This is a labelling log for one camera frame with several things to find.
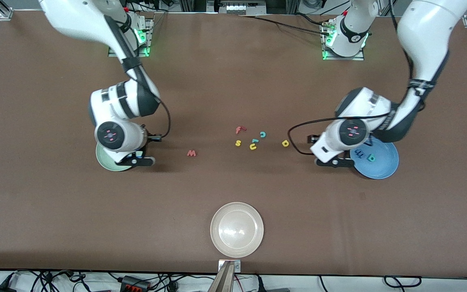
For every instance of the aluminium camera pole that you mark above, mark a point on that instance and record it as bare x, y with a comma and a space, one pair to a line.
222, 282

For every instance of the black plug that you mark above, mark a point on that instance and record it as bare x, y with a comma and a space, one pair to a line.
260, 286

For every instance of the beige round plate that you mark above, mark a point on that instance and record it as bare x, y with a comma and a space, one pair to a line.
236, 230

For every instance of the black orange power strip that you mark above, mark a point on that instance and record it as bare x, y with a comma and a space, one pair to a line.
130, 282

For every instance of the grey box white connectors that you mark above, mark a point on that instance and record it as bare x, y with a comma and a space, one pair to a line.
237, 8

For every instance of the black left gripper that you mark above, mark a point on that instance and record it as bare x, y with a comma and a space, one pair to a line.
315, 141

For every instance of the blue foam letter m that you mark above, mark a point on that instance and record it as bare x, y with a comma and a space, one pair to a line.
359, 153

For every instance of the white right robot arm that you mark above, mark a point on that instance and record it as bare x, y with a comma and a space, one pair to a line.
79, 20

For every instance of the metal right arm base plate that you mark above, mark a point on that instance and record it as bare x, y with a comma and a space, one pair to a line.
144, 54

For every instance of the table cover sheet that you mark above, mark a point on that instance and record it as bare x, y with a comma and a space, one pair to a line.
233, 81

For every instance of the teal foam letter q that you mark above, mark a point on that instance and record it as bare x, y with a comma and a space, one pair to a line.
371, 158

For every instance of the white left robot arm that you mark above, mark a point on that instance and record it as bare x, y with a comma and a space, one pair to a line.
428, 32

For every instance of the red foam letter w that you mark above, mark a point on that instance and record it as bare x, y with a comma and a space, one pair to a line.
191, 153

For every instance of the aluminium frame post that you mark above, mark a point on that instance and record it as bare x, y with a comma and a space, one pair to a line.
187, 5

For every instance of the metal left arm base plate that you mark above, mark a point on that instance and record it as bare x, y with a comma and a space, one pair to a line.
343, 58

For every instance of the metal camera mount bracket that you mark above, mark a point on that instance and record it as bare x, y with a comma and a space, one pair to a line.
237, 265

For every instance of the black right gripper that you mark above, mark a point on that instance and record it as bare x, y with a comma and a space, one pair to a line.
146, 143

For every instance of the green round plate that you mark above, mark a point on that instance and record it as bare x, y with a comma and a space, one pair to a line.
108, 162

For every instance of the blue round plate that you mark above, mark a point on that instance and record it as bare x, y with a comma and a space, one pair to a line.
379, 168

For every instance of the red foam letter f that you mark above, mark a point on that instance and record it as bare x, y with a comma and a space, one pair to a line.
238, 130

